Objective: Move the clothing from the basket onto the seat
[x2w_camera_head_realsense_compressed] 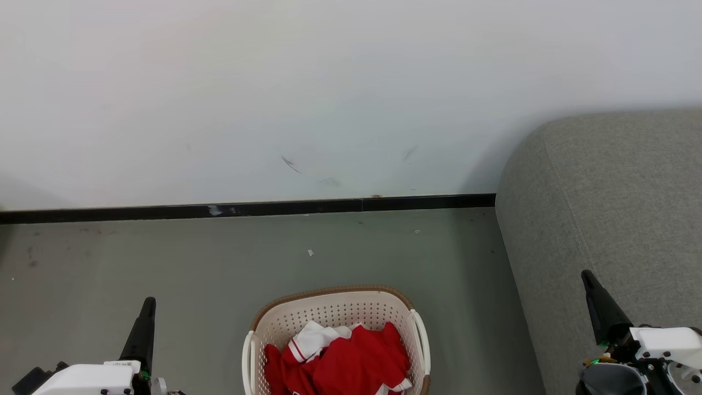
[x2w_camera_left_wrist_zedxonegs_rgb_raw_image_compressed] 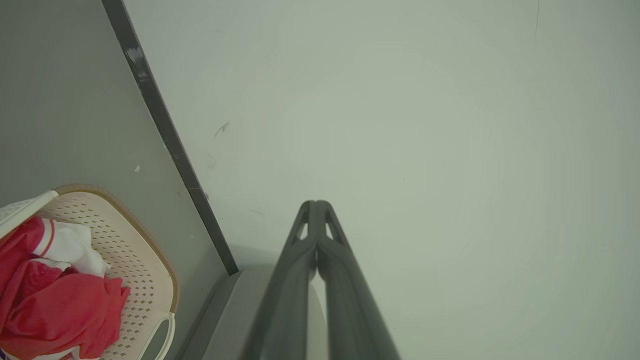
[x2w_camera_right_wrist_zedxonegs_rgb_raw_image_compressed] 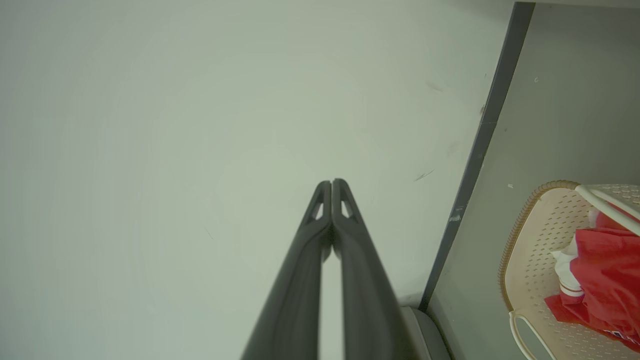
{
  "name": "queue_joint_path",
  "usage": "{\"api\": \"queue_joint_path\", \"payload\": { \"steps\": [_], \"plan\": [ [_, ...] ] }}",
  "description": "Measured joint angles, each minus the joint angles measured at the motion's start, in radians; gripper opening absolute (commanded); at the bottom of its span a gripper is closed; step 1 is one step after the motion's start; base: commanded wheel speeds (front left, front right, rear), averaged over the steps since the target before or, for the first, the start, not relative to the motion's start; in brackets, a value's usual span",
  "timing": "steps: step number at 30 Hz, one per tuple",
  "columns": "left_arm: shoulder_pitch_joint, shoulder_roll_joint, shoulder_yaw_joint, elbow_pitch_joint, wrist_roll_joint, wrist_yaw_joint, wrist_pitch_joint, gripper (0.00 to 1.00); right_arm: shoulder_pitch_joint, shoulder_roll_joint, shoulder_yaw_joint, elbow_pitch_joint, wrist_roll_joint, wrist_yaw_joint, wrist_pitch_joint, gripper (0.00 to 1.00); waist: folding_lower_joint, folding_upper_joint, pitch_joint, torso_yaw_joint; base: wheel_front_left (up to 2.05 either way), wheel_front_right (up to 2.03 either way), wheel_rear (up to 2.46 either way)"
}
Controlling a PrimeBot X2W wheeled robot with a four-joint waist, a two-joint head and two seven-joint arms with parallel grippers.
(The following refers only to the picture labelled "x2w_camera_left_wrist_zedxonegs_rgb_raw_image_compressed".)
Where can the cream perforated laundry basket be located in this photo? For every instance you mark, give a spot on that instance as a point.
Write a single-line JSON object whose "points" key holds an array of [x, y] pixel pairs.
{"points": [[135, 260]]}

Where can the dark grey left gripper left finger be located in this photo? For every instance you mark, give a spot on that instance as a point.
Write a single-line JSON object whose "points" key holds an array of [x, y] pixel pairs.
{"points": [[287, 300]]}

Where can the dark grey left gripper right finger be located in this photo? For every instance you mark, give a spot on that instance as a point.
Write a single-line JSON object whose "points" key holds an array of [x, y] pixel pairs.
{"points": [[350, 310]]}

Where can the dark baseboard strip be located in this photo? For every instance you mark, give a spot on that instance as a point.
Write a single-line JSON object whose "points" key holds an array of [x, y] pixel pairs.
{"points": [[160, 115]]}

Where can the red and white jersey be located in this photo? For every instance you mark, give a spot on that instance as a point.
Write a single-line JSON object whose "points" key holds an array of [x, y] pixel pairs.
{"points": [[75, 245]]}

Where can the red cloth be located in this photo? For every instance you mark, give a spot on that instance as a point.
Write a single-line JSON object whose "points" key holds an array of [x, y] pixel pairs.
{"points": [[60, 315]]}

